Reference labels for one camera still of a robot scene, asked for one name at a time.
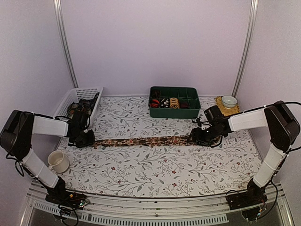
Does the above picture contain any rolled tan tie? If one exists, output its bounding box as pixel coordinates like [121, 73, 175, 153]
[170, 97, 180, 109]

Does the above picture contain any rolled orange black tie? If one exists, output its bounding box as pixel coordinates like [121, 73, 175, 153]
[150, 99, 160, 108]

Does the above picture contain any rolled dark red tie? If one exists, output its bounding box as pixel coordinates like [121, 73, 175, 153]
[180, 100, 190, 109]

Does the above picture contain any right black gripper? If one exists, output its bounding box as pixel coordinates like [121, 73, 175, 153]
[188, 124, 224, 146]

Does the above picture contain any right aluminium frame post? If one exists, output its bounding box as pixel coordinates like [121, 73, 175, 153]
[232, 0, 259, 97]

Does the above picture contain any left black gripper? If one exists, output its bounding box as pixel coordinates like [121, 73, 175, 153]
[72, 129, 95, 148]

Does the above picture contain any aluminium frame post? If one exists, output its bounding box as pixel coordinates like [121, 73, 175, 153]
[232, 0, 259, 97]
[53, 0, 79, 88]

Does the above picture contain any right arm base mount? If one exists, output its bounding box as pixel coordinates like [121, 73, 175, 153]
[225, 190, 268, 210]

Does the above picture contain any rolled black white tie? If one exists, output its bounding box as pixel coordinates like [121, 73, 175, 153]
[160, 98, 170, 108]

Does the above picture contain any front aluminium rail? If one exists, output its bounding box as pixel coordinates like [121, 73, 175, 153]
[20, 182, 295, 226]

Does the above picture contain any white plastic basket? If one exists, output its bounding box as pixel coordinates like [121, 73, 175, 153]
[54, 87, 103, 129]

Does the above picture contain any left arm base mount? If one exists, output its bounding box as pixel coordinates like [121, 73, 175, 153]
[45, 192, 90, 210]

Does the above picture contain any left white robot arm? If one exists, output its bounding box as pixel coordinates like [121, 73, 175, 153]
[0, 110, 95, 204]

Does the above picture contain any pale green ceramic bowl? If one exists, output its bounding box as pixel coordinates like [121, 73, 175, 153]
[222, 95, 238, 109]

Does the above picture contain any white ceramic mug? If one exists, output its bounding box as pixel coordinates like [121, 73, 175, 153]
[48, 150, 70, 173]

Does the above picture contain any bamboo coaster mat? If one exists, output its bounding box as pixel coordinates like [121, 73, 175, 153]
[215, 96, 240, 116]

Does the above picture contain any left aluminium frame post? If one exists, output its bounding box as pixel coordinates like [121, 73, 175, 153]
[53, 0, 79, 88]

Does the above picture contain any rolled dark brown tie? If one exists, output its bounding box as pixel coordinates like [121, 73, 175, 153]
[150, 89, 161, 98]

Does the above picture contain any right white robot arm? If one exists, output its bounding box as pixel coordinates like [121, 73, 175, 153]
[188, 101, 301, 205]

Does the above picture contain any flamingo patterned tie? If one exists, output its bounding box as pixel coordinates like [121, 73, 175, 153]
[93, 136, 196, 149]

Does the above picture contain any green divided organizer box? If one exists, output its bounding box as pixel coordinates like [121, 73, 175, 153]
[149, 86, 201, 119]

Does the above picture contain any pile of dark ties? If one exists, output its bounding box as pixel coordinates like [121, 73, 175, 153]
[67, 92, 100, 118]

